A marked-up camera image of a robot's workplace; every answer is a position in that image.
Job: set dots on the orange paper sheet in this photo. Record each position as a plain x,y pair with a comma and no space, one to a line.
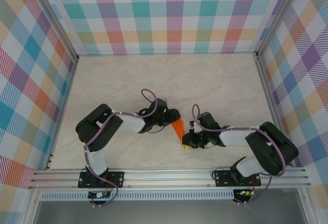
179,130

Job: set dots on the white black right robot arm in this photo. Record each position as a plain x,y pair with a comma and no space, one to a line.
233,138

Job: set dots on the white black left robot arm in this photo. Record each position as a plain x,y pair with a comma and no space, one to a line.
130,124

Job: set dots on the right circuit board green light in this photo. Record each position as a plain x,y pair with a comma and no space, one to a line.
244,192

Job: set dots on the grey metal panel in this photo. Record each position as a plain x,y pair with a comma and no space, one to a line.
166,213

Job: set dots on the black left circuit board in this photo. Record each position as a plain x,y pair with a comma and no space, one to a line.
98,195

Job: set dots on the aluminium mounting rail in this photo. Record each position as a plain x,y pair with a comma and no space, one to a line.
166,179

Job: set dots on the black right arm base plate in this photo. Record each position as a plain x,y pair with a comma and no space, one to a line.
223,178

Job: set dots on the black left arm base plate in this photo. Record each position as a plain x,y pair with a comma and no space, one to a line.
116,178

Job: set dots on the aluminium table side rail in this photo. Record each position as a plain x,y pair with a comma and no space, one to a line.
64,106
271,106

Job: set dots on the aluminium frame post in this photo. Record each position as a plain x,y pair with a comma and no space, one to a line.
53,16
278,16

